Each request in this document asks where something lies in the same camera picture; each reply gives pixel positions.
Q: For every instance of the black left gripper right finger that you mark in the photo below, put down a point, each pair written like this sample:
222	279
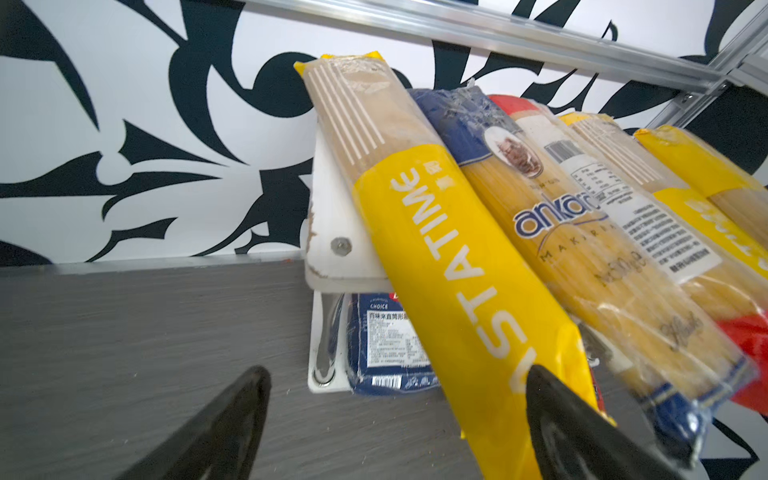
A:
573	441

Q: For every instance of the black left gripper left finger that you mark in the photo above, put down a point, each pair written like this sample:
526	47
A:
219	442

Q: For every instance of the blue label spaghetti bag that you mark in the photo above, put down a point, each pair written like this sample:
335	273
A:
673	357

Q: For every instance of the yellow Pastatime bag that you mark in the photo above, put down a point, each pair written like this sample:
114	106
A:
636	162
482	315

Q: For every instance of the blue Barilla pasta box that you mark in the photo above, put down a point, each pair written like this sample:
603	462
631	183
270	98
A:
384	354

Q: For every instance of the red label spaghetti bag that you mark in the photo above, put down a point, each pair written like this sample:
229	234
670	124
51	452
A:
730	292

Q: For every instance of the yellow spaghetti bag short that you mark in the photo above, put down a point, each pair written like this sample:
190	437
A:
736	193

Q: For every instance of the white two-tier shelf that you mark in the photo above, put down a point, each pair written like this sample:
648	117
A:
339	261

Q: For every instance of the aluminium frame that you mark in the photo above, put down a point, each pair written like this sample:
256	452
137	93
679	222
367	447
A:
740	63

